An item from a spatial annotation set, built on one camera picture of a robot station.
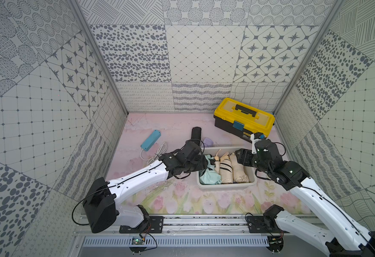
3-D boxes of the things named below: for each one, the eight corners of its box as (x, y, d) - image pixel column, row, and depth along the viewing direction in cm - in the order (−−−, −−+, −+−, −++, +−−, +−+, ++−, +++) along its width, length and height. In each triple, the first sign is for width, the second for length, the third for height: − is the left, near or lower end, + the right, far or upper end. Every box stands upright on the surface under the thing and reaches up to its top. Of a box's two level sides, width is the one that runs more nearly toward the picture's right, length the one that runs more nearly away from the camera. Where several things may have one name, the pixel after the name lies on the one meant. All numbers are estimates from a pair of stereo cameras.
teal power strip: (139, 148, 103) (139, 146, 101) (155, 131, 113) (154, 129, 111) (147, 152, 101) (146, 150, 100) (162, 134, 111) (161, 132, 109)
